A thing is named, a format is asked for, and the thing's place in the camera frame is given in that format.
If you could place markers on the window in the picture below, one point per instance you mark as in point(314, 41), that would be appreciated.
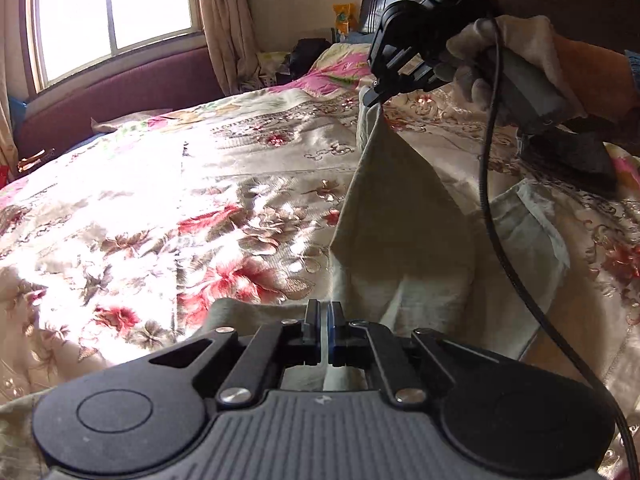
point(110, 10)

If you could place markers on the beige curtain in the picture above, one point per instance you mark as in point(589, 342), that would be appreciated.
point(5, 85)
point(225, 25)

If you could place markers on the grey-green towel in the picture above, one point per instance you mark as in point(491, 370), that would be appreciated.
point(400, 220)

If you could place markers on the black bag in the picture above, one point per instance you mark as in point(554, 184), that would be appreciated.
point(306, 57)

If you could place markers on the yellow packet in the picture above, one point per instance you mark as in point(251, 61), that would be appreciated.
point(345, 19)

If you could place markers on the maroon padded window bench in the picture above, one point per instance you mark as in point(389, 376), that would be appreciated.
point(125, 90)

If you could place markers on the person's right forearm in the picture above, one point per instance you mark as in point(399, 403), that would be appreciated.
point(600, 85)

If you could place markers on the blue folded cloth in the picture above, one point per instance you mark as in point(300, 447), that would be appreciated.
point(357, 36)

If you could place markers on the crumpled floral cloth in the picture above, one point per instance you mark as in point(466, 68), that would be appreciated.
point(272, 65)

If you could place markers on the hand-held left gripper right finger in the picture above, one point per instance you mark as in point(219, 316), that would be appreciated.
point(332, 330)

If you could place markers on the black textured cloth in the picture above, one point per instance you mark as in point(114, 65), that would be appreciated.
point(570, 160)

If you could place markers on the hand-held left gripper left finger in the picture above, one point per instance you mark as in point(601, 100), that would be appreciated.
point(314, 321)

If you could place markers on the pink floral pillow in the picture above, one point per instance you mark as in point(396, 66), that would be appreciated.
point(340, 62)

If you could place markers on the person's right hand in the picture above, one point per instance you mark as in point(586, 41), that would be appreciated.
point(515, 35)

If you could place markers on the floral bedspread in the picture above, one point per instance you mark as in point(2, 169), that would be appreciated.
point(175, 200)

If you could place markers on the blue plastic bag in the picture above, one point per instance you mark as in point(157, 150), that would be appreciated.
point(17, 110)

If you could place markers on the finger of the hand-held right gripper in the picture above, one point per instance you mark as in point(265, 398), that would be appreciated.
point(374, 95)

